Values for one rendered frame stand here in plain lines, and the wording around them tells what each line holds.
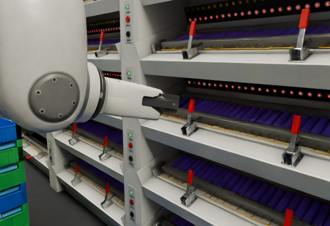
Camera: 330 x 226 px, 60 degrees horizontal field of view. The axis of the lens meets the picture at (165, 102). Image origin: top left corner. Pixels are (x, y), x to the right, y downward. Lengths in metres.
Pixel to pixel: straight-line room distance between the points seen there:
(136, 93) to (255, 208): 0.45
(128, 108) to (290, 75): 0.31
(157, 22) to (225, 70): 0.33
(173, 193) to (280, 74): 0.47
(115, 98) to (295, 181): 0.38
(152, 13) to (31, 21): 0.64
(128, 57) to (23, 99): 0.64
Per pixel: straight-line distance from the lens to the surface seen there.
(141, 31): 0.85
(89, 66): 0.39
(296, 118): 0.59
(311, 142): 0.63
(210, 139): 0.70
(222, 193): 0.79
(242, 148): 0.65
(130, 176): 0.97
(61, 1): 0.28
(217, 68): 0.64
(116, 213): 1.16
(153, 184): 0.91
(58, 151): 1.54
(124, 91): 0.39
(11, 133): 1.10
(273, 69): 0.57
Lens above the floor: 0.69
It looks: 10 degrees down
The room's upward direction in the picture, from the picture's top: straight up
